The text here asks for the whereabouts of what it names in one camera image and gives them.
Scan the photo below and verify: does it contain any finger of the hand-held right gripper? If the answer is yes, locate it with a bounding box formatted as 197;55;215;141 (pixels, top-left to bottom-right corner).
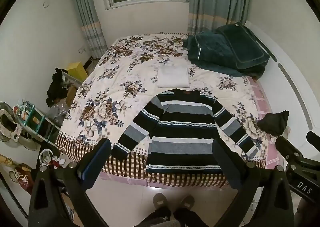
275;136;308;167
306;131;320;148

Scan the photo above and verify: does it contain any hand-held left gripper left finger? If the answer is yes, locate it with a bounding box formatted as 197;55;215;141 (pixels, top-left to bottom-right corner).
28;138;112;227

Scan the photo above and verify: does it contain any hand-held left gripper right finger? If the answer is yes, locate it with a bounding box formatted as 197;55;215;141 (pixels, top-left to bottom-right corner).
211;138;295;227

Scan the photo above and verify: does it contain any striped knit sweater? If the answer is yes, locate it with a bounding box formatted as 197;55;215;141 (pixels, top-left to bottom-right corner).
111;89;259;174

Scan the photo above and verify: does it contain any black cloth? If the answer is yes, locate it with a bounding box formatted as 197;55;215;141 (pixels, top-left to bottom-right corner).
257;110;290;136

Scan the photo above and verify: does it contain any grey slipper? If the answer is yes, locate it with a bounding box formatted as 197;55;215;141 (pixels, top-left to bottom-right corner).
179;194;195;210
152;193;169;210

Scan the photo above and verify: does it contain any white headboard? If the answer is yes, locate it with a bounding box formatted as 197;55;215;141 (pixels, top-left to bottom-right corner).
244;19;320;142

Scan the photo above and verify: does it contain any red patterned bag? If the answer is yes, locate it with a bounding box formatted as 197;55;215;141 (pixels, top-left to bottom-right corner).
9;163;34;195

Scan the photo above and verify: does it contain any teal shelf rack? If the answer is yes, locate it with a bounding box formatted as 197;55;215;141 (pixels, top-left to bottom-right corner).
15;101;60;145

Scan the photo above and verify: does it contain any brown cardboard box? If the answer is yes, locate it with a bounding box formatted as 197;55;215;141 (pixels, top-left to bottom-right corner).
65;86;78;106

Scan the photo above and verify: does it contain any standing fan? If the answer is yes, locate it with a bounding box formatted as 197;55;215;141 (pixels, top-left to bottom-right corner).
0;102;38;151

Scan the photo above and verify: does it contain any black garment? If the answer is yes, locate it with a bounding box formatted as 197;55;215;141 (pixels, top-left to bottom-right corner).
46;67;69;107

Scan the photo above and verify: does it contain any yellow box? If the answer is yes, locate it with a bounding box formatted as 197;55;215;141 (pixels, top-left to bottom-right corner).
67;62;88;82

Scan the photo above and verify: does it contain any floral bed cover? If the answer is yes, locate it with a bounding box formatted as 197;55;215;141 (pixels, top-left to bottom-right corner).
55;32;279;187

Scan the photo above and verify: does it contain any folded white cloth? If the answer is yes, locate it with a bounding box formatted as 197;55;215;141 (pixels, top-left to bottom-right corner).
157;65;190;89

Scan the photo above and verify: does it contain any dark green pillow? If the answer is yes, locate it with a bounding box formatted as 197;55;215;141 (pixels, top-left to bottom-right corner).
216;22;270;70

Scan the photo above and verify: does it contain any dark green blanket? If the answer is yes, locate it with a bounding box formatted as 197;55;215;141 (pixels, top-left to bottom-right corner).
182;31;266;79

